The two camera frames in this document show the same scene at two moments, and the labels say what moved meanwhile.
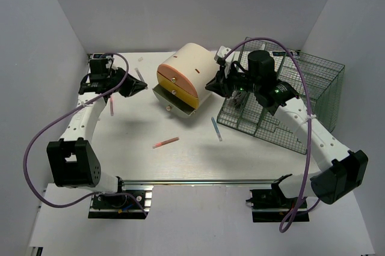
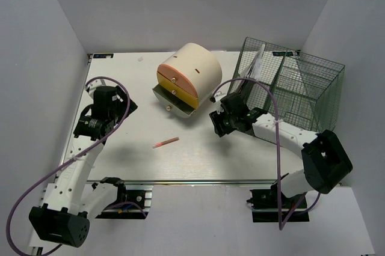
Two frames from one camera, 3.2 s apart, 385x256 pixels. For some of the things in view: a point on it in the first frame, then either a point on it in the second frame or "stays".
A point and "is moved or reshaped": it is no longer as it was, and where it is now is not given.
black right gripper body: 232,81 to 224,122
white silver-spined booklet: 240,99 is moved or reshaped
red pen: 165,142 stays
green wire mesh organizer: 316,81 stays
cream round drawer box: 186,75 stays
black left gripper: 133,86 to 124,105
